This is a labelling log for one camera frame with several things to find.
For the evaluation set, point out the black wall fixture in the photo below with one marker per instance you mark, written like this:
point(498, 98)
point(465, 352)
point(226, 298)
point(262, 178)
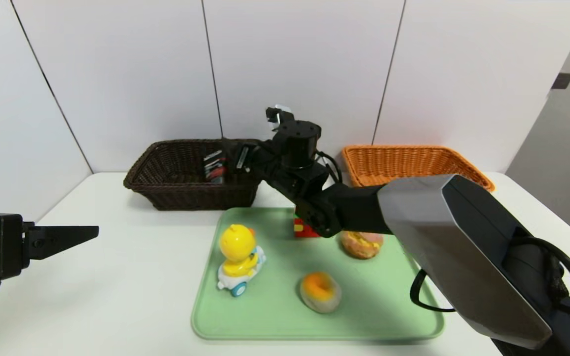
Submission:
point(561, 80)

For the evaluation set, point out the yellow duck scooter toy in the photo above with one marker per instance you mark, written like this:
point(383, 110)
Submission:
point(238, 244)

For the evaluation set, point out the orange wicker basket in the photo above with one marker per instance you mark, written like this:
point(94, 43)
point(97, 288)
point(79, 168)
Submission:
point(389, 163)

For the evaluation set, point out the black cosmetic tube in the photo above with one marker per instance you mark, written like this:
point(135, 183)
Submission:
point(214, 165)

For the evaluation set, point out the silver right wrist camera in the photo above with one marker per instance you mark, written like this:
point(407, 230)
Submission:
point(280, 111)

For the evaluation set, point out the green plastic tray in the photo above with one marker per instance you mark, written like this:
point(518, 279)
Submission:
point(275, 316)

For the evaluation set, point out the dark brown wicker basket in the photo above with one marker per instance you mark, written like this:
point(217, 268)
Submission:
point(176, 193)

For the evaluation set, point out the orange and white bun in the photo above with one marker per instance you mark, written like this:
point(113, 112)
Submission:
point(319, 291)

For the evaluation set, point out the purple cream puff bread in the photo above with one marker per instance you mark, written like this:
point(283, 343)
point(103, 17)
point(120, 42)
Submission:
point(361, 244)

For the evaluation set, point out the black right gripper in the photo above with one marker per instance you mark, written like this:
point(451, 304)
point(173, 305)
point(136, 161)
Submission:
point(242, 156)

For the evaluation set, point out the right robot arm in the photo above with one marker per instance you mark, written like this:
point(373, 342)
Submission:
point(463, 237)

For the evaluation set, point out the multicoloured puzzle cube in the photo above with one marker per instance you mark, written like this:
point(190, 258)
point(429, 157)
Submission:
point(305, 230)

